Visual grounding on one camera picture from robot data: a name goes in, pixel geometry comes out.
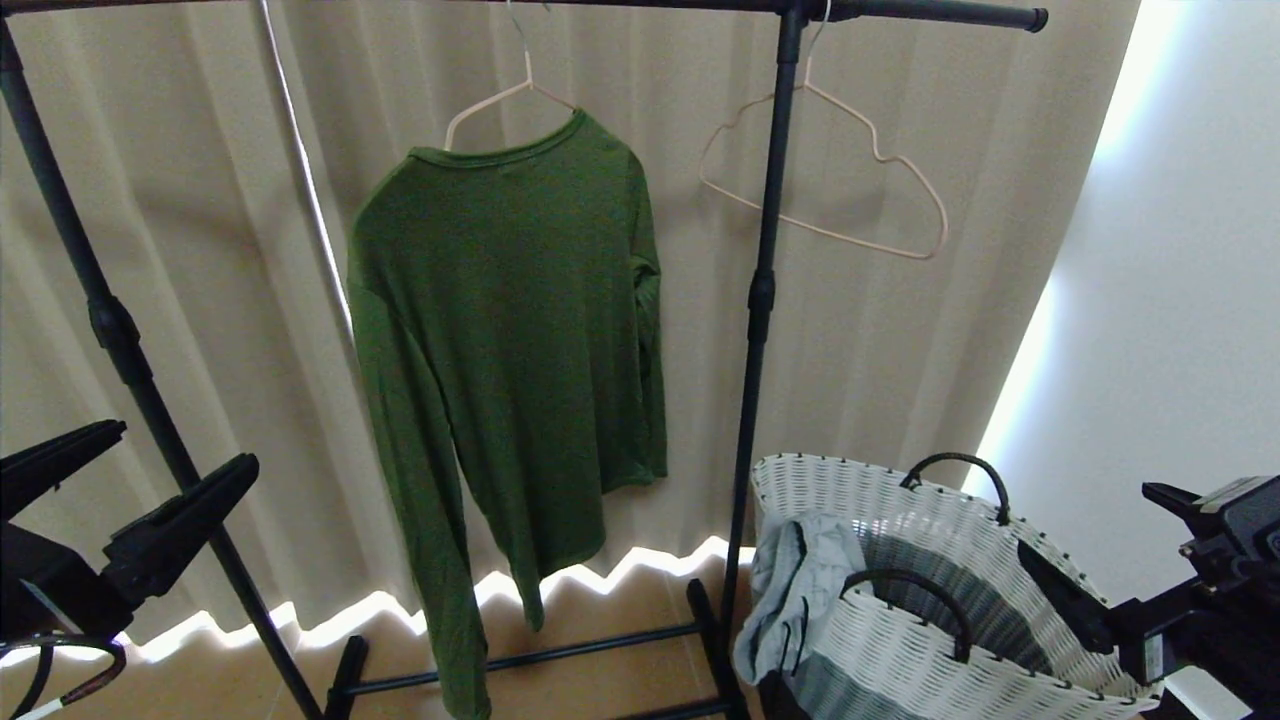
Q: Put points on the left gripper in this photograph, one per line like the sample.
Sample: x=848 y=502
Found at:
x=50 y=590

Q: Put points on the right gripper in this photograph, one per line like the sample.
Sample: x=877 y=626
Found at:
x=1220 y=630

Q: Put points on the pale grey garment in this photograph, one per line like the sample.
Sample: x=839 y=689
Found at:
x=800 y=580

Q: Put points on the green sleeveless shirt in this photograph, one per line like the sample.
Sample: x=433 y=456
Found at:
x=510 y=350

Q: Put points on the pink clothes hanger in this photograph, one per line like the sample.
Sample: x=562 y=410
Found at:
x=490 y=100
x=880 y=160

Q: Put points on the white laundry basket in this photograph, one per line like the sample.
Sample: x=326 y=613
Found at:
x=930 y=560

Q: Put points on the black clothes rack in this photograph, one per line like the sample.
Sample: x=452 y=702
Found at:
x=765 y=250

